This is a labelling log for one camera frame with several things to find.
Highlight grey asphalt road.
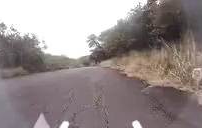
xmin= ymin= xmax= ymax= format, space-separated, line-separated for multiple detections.
xmin=0 ymin=65 xmax=202 ymax=128

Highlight distant hill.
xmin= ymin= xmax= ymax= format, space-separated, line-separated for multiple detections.
xmin=43 ymin=53 xmax=91 ymax=70

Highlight row of dark trees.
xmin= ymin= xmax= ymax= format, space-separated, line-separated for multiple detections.
xmin=86 ymin=0 xmax=202 ymax=65

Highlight dry grass verge with trees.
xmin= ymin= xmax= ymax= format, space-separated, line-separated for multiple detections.
xmin=100 ymin=33 xmax=202 ymax=107

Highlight robot's own part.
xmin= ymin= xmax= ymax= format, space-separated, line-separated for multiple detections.
xmin=131 ymin=120 xmax=143 ymax=128
xmin=58 ymin=120 xmax=70 ymax=128

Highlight green bushes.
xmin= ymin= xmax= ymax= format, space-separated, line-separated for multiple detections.
xmin=0 ymin=20 xmax=49 ymax=74

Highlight dry grass verge with bushes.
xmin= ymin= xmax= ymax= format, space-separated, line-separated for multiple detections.
xmin=0 ymin=65 xmax=31 ymax=80

